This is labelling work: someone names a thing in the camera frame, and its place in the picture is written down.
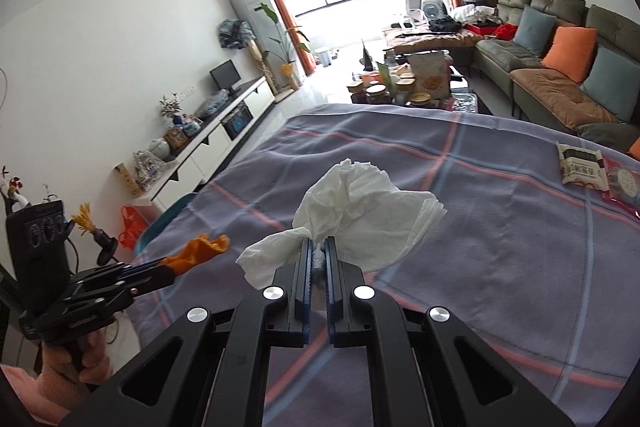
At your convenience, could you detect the teal cushion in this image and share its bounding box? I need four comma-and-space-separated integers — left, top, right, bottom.
580, 46, 640, 122
513, 5, 556, 57

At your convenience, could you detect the teal cushion far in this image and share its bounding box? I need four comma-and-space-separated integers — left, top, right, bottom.
513, 5, 556, 57

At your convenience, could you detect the white black snack packet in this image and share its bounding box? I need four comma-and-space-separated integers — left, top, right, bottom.
556, 143, 608, 192

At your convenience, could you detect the left hand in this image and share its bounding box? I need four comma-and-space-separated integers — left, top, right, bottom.
38, 329, 113, 400

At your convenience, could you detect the white TV cabinet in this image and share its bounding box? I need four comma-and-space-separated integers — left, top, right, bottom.
130, 77, 276, 220

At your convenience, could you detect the cluttered coffee table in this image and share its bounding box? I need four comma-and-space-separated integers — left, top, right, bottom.
346, 29, 485, 114

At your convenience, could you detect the orange cushion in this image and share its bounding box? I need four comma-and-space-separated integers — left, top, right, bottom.
627, 138, 640, 161
541, 26, 597, 84

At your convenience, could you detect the green sectional sofa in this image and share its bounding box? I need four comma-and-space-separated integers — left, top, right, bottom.
473, 0, 639, 157

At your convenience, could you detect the white standing air conditioner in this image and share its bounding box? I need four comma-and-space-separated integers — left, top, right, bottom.
230, 0, 289, 91

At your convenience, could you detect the purple plaid tablecloth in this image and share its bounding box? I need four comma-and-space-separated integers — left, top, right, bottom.
128, 105, 639, 426

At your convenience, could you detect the tall green potted plant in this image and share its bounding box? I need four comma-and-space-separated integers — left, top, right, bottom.
254, 2, 310, 91

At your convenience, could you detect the pink snack packet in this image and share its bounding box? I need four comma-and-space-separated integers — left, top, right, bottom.
604, 158, 640, 218

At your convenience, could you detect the pink sleeved left forearm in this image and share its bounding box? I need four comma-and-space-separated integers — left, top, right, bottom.
1, 364, 70, 426

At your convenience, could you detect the black monitor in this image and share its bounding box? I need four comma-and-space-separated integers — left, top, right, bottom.
209, 60, 241, 95

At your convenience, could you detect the white tissue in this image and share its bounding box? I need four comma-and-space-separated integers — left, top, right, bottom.
236, 158, 447, 288

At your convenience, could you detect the orange plastic bag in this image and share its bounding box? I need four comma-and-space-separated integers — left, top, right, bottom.
118, 206, 149, 249

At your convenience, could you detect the teal cushion near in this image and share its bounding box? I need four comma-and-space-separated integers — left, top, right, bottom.
580, 46, 640, 122

